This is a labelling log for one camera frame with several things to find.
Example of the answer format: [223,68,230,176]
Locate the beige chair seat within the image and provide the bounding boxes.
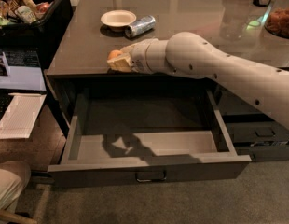
[0,161,31,213]

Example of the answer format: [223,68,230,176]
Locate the silver blue drink can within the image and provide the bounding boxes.
[125,15,156,38]

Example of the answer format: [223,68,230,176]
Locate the metal drawer handle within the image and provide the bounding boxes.
[135,171,167,183]

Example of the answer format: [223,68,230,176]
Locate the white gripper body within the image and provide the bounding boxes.
[130,38,158,74]

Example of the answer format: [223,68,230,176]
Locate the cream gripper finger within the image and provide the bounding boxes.
[107,55,133,72]
[120,44,135,53]

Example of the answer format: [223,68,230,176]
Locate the white paper bowl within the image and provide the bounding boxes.
[101,10,136,32]

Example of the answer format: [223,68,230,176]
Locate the lower right closed drawers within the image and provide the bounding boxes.
[217,89,289,162]

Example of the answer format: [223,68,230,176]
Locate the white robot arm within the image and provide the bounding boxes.
[107,32,289,130]

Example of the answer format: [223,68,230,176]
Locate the orange fruit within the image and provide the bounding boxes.
[108,49,122,60]

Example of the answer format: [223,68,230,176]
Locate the white papers stack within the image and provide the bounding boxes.
[0,93,46,139]

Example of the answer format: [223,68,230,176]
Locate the open grey top drawer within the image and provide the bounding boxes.
[47,88,252,189]

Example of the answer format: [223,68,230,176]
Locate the glass jar of snacks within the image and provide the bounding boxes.
[265,0,289,38]

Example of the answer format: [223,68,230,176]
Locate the grey counter cabinet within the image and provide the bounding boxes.
[46,0,289,135]

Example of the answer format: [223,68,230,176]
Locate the black bin of snacks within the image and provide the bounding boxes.
[0,0,74,70]

